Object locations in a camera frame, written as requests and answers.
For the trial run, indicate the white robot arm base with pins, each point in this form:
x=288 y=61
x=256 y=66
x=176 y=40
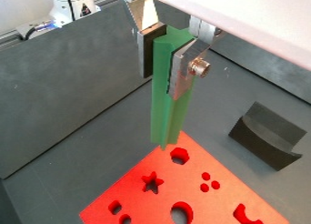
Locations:
x=66 y=11

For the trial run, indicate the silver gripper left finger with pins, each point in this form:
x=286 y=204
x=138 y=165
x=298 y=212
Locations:
x=147 y=29

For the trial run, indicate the black curved holder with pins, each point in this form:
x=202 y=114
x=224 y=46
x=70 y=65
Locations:
x=269 y=136

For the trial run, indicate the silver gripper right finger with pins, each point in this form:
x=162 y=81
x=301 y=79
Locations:
x=188 y=62

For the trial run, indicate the red shape-sorting block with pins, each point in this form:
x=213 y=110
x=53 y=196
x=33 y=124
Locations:
x=181 y=177

